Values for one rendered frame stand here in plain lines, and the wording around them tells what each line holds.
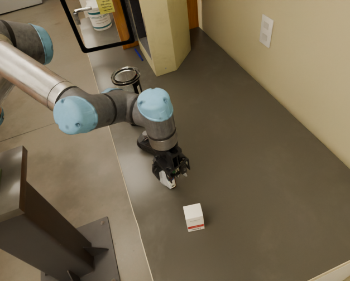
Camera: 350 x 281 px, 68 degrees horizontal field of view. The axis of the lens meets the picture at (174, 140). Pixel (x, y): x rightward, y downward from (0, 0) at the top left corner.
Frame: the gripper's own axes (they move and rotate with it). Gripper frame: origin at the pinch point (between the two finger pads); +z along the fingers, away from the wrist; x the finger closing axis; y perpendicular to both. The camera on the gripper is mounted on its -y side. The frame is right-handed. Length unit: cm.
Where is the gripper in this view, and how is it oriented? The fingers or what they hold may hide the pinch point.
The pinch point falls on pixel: (169, 177)
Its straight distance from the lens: 85.9
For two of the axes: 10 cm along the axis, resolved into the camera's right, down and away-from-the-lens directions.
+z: 1.3, 6.5, 7.4
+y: 6.2, 5.3, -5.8
